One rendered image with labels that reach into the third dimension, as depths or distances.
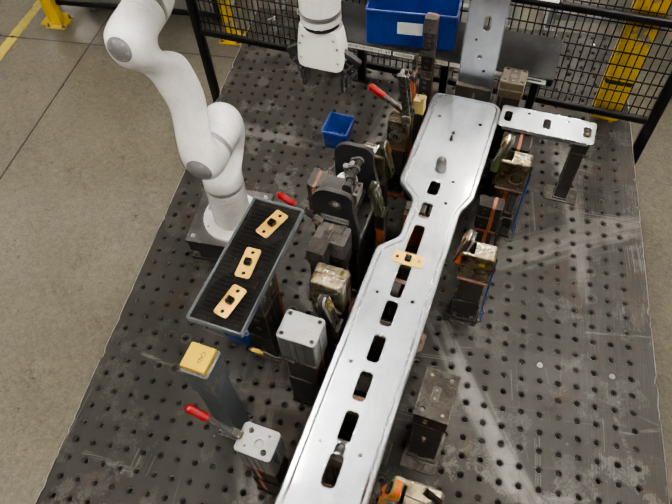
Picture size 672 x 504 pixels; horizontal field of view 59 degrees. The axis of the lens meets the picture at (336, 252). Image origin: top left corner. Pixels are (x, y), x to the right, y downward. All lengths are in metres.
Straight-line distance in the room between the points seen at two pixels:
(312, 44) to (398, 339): 0.71
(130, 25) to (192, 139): 0.34
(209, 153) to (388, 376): 0.73
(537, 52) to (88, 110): 2.57
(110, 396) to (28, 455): 0.91
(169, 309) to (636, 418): 1.40
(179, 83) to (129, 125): 2.13
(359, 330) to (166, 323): 0.70
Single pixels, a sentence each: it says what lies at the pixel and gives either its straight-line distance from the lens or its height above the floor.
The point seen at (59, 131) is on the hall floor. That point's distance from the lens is 3.79.
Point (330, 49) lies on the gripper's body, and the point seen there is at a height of 1.56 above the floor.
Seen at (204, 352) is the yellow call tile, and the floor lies 1.16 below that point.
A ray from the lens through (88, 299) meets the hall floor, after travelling 2.98.
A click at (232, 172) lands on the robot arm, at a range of 1.77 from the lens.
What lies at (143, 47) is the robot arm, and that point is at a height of 1.54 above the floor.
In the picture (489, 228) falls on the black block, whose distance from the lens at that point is 1.82.
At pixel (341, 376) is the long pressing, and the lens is 1.45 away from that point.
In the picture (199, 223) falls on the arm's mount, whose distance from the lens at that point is 2.00.
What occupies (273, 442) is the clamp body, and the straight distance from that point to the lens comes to 1.35.
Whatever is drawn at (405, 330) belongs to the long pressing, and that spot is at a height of 1.00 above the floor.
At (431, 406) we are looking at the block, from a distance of 1.40.
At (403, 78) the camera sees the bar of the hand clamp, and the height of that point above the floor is 1.21.
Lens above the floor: 2.34
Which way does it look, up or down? 56 degrees down
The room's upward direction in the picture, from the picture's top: 5 degrees counter-clockwise
